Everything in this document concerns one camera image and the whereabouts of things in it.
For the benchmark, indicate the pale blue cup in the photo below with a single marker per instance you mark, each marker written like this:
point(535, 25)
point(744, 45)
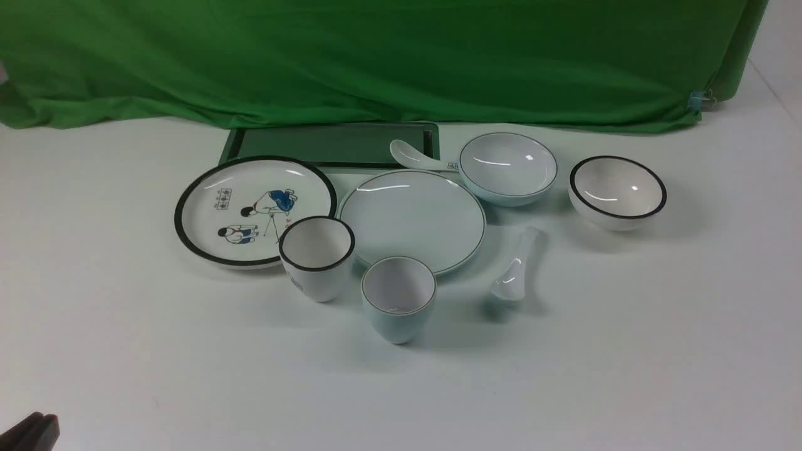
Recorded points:
point(399, 295)

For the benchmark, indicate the pale blue shallow bowl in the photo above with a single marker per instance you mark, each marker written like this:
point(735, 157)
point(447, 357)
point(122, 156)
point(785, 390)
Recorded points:
point(507, 169)

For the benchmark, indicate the plain white ceramic spoon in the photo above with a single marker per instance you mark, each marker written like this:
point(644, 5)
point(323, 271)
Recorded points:
point(510, 286)

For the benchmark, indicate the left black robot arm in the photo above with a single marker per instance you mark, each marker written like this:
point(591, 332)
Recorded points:
point(36, 432)

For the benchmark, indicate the pale blue round plate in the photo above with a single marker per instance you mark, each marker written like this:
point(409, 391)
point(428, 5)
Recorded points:
point(417, 214)

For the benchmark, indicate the white cup with black rim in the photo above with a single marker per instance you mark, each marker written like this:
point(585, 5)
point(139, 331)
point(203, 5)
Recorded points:
point(317, 254)

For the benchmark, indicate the dark green rectangular tray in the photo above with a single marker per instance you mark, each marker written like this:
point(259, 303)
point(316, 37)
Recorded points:
point(360, 145)

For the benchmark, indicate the cartoon plate with black rim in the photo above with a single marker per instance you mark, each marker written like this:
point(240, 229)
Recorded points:
point(235, 214)

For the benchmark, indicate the white bowl with black rim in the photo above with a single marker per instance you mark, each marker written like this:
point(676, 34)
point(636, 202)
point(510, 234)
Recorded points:
point(616, 193)

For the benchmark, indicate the green backdrop cloth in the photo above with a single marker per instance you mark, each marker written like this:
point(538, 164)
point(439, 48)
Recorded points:
point(605, 66)

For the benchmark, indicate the blue binder clip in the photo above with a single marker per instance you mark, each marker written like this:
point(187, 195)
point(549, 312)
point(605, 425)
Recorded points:
point(699, 101)

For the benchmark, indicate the white spoon with patterned handle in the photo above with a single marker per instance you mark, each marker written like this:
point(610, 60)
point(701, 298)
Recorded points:
point(409, 157)

